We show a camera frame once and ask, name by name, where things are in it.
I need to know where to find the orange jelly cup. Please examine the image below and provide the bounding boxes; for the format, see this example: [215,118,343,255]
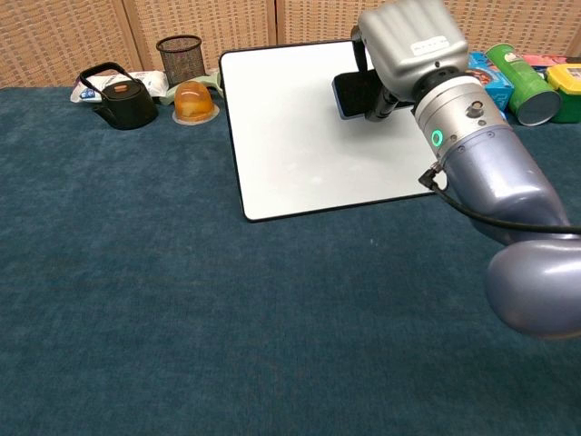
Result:
[172,80,221,125]

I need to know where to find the yellow lid green box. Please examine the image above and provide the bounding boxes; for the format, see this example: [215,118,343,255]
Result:
[544,63,581,124]

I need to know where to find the pink blue Oreo box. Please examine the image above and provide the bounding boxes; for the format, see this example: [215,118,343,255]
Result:
[520,53,569,68]

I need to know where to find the white snack bag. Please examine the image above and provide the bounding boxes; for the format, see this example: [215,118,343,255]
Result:
[70,69,171,104]

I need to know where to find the black smartphone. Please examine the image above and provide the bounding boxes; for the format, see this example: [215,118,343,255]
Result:
[332,68,415,122]

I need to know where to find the black kettle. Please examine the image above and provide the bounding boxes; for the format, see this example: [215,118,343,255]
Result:
[78,61,160,132]

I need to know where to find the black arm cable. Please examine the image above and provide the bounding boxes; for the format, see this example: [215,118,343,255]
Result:
[418,164,581,236]

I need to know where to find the green chips can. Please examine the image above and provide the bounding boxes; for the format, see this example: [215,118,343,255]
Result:
[485,42,564,127]

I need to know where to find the blue carpet table cloth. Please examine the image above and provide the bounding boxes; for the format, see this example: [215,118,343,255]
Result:
[0,84,581,436]

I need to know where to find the bamboo folding screen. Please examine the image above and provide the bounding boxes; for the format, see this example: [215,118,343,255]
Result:
[0,0,581,90]

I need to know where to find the white rectangular board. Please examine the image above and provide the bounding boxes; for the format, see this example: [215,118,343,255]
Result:
[218,39,449,223]

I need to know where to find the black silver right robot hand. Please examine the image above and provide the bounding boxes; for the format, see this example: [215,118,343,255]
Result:
[351,0,469,124]

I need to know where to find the blue cookie box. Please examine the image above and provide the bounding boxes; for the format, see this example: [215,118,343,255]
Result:
[466,51,517,113]

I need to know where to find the black mesh pen holder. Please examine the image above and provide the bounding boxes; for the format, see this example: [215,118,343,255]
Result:
[155,34,204,88]

